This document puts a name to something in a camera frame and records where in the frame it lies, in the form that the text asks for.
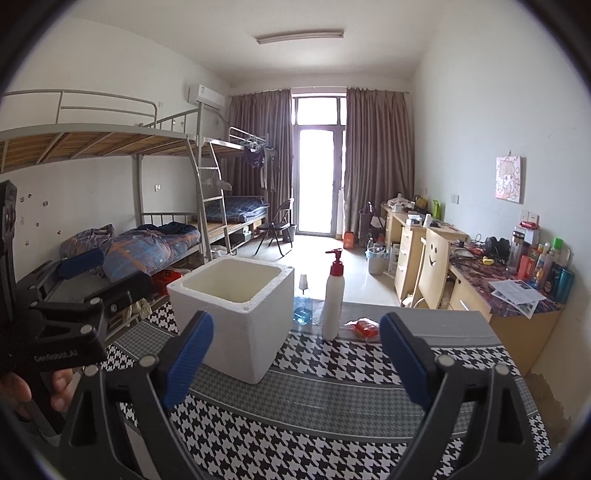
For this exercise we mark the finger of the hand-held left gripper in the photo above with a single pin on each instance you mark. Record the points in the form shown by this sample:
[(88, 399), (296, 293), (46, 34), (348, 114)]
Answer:
[(81, 265), (129, 290)]

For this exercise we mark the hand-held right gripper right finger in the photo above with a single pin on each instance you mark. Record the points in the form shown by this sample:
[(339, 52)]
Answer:
[(406, 364)]

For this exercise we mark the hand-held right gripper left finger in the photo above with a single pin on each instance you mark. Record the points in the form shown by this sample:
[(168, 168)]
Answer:
[(189, 360)]

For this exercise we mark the white foam box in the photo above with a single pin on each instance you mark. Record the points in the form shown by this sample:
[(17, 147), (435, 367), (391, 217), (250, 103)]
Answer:
[(231, 337)]

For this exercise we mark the person's left hand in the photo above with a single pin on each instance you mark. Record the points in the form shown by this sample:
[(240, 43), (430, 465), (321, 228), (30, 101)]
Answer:
[(62, 390)]

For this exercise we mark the blue patterned quilt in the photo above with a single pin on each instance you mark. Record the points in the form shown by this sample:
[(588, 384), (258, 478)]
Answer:
[(138, 251)]

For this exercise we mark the red snack packet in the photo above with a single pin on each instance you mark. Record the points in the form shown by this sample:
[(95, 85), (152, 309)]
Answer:
[(364, 328)]

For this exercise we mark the white pump bottle red cap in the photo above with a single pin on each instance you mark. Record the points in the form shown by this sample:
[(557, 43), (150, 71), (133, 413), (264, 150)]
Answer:
[(333, 300)]

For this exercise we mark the wooden chair with smiley face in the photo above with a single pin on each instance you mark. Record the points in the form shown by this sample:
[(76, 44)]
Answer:
[(434, 267)]

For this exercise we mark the grey bucket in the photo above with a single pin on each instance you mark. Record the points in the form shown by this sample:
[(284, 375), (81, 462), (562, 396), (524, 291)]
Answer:
[(376, 263)]

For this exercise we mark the wooden desk with patterned cover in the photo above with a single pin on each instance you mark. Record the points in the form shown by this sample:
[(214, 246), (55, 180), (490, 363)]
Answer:
[(512, 337)]

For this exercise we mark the wooden desk with drawers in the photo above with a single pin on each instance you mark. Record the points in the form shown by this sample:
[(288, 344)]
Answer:
[(406, 249)]

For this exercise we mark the blue spray bottle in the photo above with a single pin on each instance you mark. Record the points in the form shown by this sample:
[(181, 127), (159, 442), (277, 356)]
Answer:
[(302, 311)]

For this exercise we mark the houndstooth tablecloth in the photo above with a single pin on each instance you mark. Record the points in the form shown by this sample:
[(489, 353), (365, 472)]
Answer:
[(300, 415)]

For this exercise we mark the grey metal bunk bed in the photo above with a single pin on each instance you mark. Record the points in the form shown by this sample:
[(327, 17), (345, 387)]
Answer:
[(92, 141), (249, 138)]

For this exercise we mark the printed papers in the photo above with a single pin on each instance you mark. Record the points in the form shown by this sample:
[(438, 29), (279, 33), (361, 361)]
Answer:
[(517, 295)]

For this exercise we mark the blue checked bed blanket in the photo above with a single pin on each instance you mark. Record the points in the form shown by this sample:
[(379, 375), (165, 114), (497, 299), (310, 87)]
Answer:
[(235, 207)]

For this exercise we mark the orange bag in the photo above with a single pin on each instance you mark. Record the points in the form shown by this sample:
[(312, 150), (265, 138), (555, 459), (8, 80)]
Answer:
[(348, 239)]

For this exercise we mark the black bag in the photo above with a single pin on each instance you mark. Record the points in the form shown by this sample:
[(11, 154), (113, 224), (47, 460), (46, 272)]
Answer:
[(371, 217)]

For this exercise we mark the green gift bag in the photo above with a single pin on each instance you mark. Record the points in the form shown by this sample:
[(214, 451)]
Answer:
[(436, 208)]

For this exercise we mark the black folding chair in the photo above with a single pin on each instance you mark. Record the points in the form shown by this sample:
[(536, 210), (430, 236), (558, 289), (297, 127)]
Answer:
[(279, 221)]

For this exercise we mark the row of toiletry bottles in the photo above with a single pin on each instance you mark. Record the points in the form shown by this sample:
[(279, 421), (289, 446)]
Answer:
[(549, 272)]

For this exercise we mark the hanging dark clothes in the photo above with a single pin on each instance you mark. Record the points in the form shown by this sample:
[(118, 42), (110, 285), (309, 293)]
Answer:
[(254, 157)]

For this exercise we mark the brown curtain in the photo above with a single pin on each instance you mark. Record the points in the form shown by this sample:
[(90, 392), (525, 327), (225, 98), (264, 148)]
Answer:
[(378, 152), (258, 129)]

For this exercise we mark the glass balcony door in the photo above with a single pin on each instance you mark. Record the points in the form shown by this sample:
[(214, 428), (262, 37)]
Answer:
[(318, 175)]

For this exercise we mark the white air conditioner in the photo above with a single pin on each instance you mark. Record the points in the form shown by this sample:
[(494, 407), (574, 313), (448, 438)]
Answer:
[(206, 96)]

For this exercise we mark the ceiling light tube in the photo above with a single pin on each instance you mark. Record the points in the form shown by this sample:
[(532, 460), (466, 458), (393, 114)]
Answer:
[(300, 37)]

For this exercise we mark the pink wall poster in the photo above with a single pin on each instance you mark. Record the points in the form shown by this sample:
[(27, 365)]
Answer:
[(509, 179)]

